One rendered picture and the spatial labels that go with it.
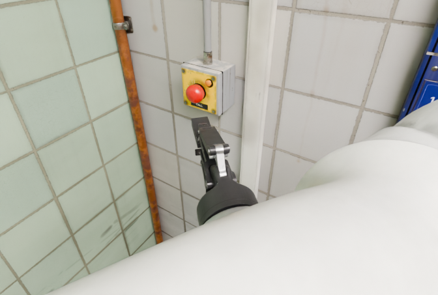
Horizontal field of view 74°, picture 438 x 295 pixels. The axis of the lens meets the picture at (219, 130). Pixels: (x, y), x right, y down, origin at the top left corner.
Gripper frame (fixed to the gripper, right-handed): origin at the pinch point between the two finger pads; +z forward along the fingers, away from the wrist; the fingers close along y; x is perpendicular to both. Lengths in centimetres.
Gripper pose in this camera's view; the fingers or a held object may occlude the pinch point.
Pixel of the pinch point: (203, 131)
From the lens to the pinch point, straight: 49.5
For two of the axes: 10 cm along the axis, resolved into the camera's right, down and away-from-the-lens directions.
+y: 0.0, 8.3, 5.6
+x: 9.8, -1.2, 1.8
